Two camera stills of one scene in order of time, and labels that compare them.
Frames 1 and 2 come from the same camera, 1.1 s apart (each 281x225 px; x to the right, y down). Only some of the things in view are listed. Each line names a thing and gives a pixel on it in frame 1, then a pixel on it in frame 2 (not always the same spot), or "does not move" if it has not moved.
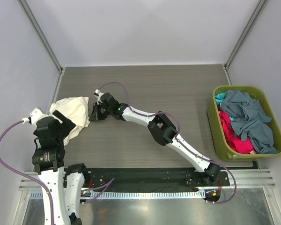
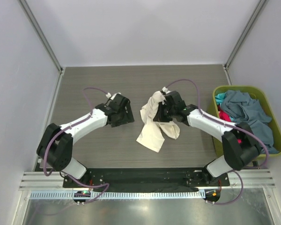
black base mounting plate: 151,179 does not move
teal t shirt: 219,98 does not move
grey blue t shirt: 250,121 does not move
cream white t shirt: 74,108 -> 152,136
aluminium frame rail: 249,178 does not move
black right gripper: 96,116 -> 160,116
